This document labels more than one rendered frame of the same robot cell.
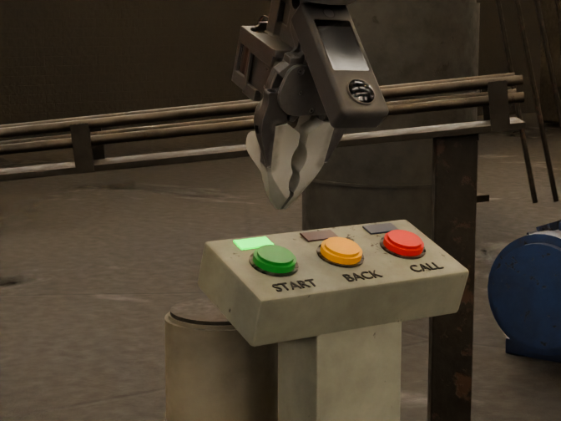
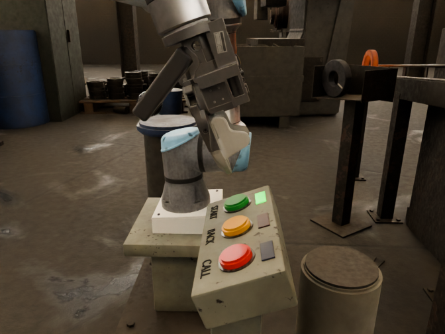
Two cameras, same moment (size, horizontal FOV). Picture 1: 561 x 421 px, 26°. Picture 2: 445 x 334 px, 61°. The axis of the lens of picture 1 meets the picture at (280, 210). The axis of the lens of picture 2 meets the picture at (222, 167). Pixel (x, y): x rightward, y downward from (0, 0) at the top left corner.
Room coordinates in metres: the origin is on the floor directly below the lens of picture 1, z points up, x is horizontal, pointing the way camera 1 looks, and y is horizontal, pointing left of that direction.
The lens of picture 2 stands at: (1.38, -0.45, 0.85)
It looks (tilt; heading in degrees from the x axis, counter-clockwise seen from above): 20 degrees down; 125
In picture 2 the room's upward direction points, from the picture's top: straight up
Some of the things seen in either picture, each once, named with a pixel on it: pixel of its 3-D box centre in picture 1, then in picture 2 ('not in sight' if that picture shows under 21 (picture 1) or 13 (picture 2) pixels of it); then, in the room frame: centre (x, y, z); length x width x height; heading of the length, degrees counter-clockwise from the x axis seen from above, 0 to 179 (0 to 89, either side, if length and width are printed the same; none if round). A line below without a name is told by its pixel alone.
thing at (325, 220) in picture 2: not in sight; (345, 150); (0.92, 1.19, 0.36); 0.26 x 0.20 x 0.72; 157
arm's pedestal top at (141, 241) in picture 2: not in sight; (187, 224); (0.68, 0.37, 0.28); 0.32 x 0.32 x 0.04; 33
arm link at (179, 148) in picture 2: not in sight; (183, 151); (0.68, 0.37, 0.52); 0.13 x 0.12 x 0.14; 27
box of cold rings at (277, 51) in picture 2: not in sight; (243, 81); (-0.66, 2.87, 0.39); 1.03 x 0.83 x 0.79; 36
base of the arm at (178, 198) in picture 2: not in sight; (185, 187); (0.68, 0.37, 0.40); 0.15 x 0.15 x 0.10
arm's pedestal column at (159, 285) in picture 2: not in sight; (188, 264); (0.68, 0.37, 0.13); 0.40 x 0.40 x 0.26; 33
